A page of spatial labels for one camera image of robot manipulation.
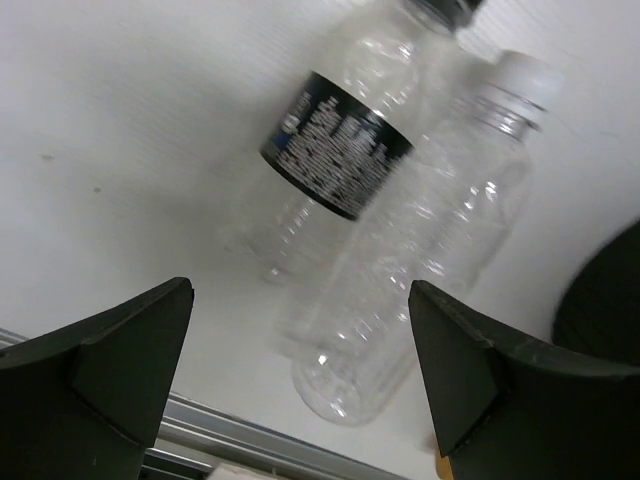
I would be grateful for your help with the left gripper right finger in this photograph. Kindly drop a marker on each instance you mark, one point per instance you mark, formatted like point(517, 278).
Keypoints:
point(506, 405)

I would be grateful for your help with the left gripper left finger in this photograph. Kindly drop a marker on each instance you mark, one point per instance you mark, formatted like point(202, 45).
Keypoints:
point(86, 401)

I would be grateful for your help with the black label clear bottle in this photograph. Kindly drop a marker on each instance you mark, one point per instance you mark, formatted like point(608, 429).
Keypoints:
point(381, 80)

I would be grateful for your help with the black plastic waste bin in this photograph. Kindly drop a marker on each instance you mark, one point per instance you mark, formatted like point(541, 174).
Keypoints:
point(599, 312)

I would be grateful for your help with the orange juice bottle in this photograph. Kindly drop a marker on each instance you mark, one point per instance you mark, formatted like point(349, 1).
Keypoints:
point(443, 466)

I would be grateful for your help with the clear bottle white cap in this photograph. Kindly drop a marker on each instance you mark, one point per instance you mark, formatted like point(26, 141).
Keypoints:
point(441, 218)

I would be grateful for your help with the aluminium front rail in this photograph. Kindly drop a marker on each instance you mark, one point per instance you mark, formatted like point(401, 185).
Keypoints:
point(235, 399)

